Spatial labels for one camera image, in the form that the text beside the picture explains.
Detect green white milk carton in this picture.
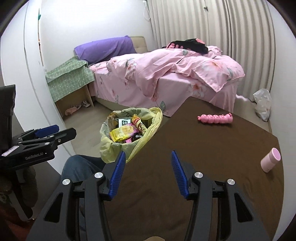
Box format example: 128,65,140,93
118,118,132,127

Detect yellow pink chip bag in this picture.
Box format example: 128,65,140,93
109,123,139,142

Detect green checked cloth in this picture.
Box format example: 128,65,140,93
45,56,94,102

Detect pink slipper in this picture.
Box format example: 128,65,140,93
65,104,82,116

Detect black pink garment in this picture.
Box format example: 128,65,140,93
163,39,208,55

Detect pink cylindrical container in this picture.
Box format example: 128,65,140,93
260,148,281,173

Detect pink floral duvet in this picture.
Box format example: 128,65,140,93
106,46,245,100

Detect white plastic bag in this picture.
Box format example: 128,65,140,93
253,88,272,122

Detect yellow trash bag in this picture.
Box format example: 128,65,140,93
100,108,163,163

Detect purple pillow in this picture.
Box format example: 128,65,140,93
74,36,136,64

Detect beige headboard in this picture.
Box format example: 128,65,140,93
130,36,148,54

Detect pink floral bed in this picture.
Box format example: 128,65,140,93
87,46,243,118

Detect striped beige curtain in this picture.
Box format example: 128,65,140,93
147,0,275,99

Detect pink pig toy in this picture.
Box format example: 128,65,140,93
197,113,233,124

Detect small patterned shoe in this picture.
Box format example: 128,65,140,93
82,100,91,108

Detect gold red chip bag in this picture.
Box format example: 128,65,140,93
131,114,147,135

